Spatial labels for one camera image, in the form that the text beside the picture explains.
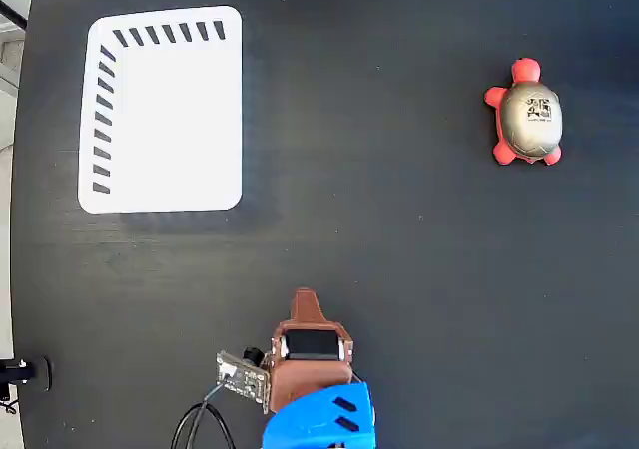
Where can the red turtle toy grey shell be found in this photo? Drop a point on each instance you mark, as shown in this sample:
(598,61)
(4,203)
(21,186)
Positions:
(531,120)

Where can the white plastic tray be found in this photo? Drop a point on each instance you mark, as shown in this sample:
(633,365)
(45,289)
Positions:
(180,120)

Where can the black table clamp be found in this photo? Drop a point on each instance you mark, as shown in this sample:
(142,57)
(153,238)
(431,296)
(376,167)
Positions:
(30,373)

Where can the black bar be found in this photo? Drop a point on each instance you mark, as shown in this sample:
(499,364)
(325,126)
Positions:
(12,14)

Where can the bare camera circuit board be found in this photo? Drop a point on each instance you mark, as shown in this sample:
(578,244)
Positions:
(242,380)

